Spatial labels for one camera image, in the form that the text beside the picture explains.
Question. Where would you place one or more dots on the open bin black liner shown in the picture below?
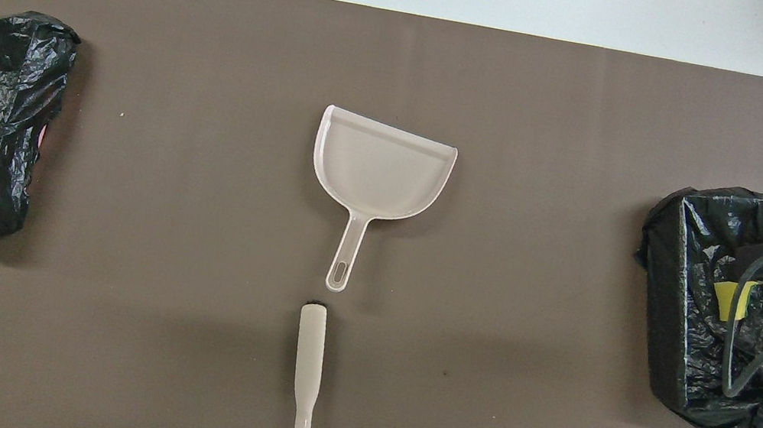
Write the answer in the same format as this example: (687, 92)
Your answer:
(685, 296)

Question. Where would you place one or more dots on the beige plastic dustpan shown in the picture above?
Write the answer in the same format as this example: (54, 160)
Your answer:
(381, 167)

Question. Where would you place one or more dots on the brown paper table mat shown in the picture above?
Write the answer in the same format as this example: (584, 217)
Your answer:
(522, 114)

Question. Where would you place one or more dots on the beige brush black bristles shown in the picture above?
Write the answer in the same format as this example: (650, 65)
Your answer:
(308, 364)

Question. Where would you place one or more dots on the small yellow sponge wedge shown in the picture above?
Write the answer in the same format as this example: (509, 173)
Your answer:
(725, 299)

